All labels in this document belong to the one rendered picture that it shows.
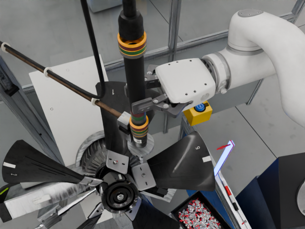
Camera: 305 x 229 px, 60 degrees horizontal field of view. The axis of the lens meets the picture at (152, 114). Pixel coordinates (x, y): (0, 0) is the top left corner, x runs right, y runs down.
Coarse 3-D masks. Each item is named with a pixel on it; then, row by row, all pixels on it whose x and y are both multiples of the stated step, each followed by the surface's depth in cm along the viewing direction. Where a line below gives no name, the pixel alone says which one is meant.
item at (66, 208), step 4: (88, 192) 95; (92, 192) 95; (80, 196) 95; (84, 196) 94; (76, 200) 94; (80, 200) 94; (72, 204) 94; (76, 204) 94; (64, 208) 93; (68, 208) 93; (60, 212) 93; (64, 212) 93; (40, 224) 93; (36, 228) 92; (40, 228) 93
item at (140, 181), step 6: (132, 168) 92; (138, 168) 92; (144, 168) 92; (138, 174) 91; (150, 174) 91; (138, 180) 90; (144, 180) 90; (150, 180) 90; (138, 186) 88; (144, 186) 89; (150, 186) 89
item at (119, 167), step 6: (108, 150) 88; (108, 156) 89; (114, 156) 87; (120, 156) 86; (126, 156) 84; (108, 162) 89; (120, 162) 86; (126, 162) 84; (114, 168) 87; (120, 168) 86; (126, 168) 84
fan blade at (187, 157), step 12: (192, 132) 99; (180, 144) 97; (192, 144) 98; (204, 144) 98; (156, 156) 95; (168, 156) 95; (180, 156) 95; (192, 156) 96; (204, 156) 97; (156, 168) 92; (168, 168) 93; (180, 168) 93; (192, 168) 94; (204, 168) 96; (156, 180) 90; (168, 180) 91; (180, 180) 92; (192, 180) 93; (204, 180) 94
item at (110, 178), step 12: (108, 168) 91; (108, 180) 84; (120, 180) 82; (132, 180) 85; (108, 192) 82; (120, 192) 84; (132, 192) 85; (108, 204) 83; (120, 204) 84; (132, 204) 85
